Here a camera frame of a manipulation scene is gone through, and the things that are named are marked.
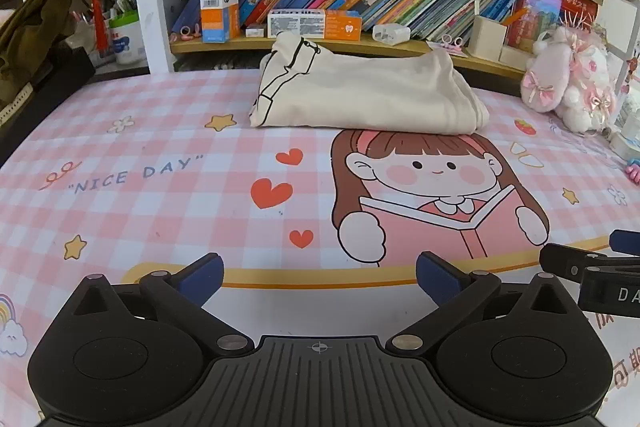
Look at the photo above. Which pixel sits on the olive green garment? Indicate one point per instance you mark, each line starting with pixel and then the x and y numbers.
pixel 35 32

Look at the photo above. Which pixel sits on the white plug adapter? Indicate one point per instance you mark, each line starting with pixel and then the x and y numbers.
pixel 391 34

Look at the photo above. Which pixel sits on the white tub green lid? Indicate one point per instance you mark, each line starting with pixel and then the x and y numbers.
pixel 127 42

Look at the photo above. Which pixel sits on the row of thin dark books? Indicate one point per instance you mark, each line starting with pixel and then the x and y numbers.
pixel 220 64

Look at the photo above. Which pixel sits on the cream printed T-shirt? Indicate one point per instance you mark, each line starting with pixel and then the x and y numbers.
pixel 360 92

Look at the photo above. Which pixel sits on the white plush toy pink bows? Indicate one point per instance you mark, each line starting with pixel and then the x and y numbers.
pixel 587 82

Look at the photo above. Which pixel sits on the small pink scissors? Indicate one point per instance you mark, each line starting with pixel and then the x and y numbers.
pixel 451 43

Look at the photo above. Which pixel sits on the small white container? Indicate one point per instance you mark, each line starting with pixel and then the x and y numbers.
pixel 625 146

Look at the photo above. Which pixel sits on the colourful picture card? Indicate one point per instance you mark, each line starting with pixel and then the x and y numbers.
pixel 535 17

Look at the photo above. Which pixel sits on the flat white orange box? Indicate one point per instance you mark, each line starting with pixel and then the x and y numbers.
pixel 310 24

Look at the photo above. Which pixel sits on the bunch of pens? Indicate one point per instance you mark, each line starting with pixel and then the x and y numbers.
pixel 117 2

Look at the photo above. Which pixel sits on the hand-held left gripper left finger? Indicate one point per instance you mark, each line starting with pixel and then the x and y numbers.
pixel 200 277

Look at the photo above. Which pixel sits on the small white box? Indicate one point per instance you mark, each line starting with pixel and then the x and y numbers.
pixel 255 30

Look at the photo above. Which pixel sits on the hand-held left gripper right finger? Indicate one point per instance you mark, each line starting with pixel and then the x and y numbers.
pixel 440 279

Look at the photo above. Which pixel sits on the pink checked cartoon desk mat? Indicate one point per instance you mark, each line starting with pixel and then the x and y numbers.
pixel 150 207

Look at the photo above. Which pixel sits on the beige pen holder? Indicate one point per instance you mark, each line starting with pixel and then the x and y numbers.
pixel 489 37

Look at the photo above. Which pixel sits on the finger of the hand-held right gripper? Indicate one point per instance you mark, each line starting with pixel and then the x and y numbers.
pixel 560 259
pixel 626 242

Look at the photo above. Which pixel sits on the small pink toy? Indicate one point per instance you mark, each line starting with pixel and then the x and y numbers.
pixel 634 171

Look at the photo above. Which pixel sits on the low beige box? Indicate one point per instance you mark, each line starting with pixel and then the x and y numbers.
pixel 515 57

